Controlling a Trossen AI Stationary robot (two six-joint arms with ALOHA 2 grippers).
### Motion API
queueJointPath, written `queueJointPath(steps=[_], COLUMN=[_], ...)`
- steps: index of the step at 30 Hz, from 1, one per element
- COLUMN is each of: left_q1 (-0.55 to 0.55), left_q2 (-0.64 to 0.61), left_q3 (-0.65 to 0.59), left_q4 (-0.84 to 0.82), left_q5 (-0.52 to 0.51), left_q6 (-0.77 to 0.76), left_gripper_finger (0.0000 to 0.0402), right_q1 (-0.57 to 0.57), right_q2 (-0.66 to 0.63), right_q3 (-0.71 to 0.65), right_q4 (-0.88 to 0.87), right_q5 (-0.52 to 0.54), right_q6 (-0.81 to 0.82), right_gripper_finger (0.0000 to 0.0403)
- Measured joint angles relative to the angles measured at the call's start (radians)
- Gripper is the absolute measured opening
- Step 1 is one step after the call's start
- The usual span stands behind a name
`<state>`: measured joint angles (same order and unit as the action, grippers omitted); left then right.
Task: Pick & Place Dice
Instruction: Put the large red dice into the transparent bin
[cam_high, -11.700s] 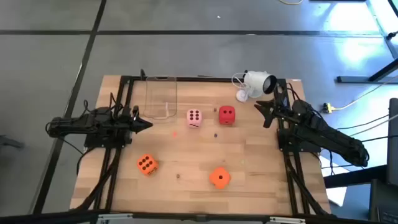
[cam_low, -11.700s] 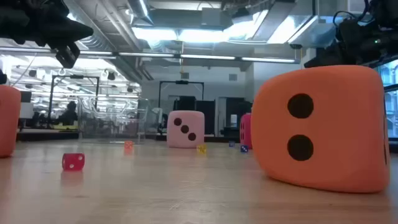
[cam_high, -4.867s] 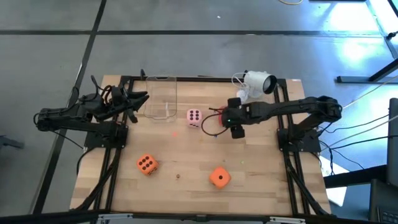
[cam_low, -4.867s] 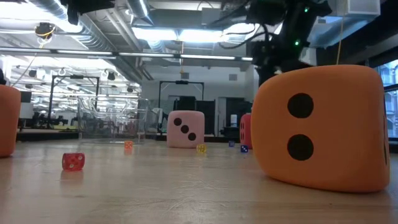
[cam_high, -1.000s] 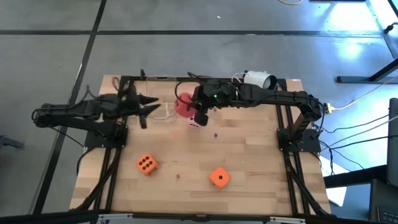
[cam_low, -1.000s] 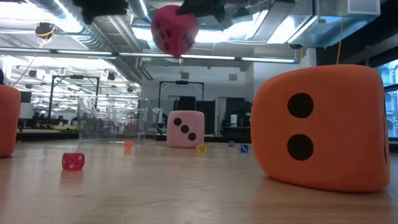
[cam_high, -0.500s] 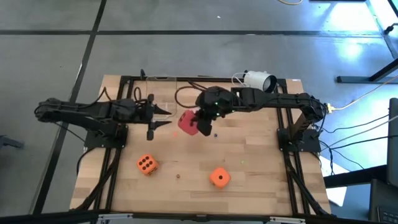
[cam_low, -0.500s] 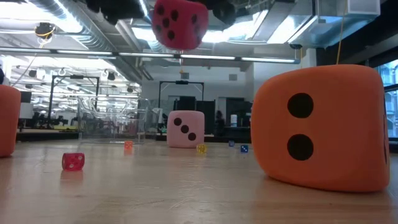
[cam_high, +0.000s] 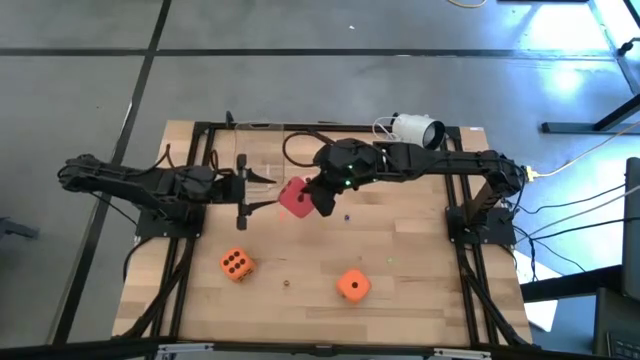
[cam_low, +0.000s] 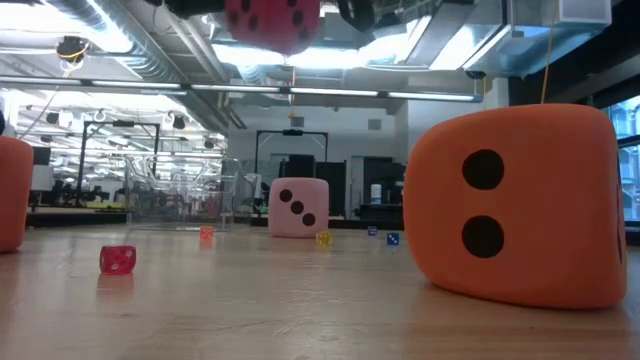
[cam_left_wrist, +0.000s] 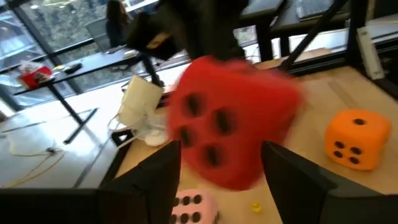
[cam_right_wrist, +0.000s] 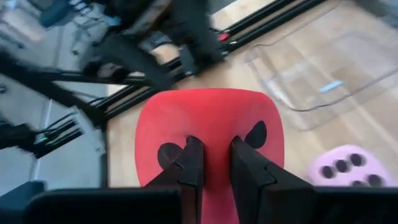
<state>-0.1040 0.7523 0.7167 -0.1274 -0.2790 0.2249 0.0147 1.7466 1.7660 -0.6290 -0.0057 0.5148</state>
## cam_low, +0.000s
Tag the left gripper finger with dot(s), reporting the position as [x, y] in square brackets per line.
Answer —
[357, 12]
[195, 6]

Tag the large red foam die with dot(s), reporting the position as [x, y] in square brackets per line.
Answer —
[272, 27]

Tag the large pink foam die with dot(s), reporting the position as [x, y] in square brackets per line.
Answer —
[300, 220]

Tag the small blue die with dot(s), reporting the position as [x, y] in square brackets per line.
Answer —
[372, 230]
[393, 239]

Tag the small orange translucent die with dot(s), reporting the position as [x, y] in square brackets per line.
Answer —
[206, 233]

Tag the small yellow translucent die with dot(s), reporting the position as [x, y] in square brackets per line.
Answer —
[324, 239]

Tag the large orange foam die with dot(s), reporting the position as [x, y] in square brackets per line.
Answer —
[14, 195]
[550, 200]

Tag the small red translucent die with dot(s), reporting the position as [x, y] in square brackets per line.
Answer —
[117, 260]

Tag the long linear ceiling light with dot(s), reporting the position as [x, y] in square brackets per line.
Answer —
[240, 88]

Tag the black cabinet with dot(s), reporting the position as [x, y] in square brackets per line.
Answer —
[385, 190]

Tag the white cylindrical container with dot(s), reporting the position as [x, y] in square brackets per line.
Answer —
[376, 194]

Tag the clear acrylic box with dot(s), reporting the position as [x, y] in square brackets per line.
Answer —
[180, 200]

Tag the black framed window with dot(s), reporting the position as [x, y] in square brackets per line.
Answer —
[629, 165]

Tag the black ceiling camera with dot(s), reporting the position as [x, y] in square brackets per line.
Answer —
[475, 74]

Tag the black metal rig frame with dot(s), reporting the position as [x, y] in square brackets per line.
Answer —
[122, 123]

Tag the silver ventilation duct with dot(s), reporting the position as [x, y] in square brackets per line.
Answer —
[500, 50]

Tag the black aluminium table frame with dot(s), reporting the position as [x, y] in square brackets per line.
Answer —
[75, 219]

